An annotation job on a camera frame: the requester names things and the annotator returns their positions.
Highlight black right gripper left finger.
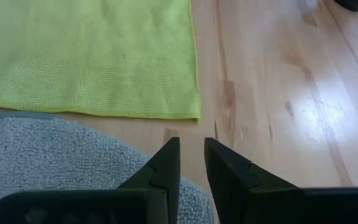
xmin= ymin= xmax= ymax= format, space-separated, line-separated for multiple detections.
xmin=0 ymin=136 xmax=181 ymax=224

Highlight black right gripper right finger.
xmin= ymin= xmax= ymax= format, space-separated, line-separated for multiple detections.
xmin=203 ymin=137 xmax=358 ymax=224

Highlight grey microfiber towel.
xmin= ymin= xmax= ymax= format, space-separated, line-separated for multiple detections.
xmin=0 ymin=112 xmax=214 ymax=224

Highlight green microfiber towel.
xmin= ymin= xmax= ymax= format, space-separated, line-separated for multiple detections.
xmin=0 ymin=0 xmax=203 ymax=123

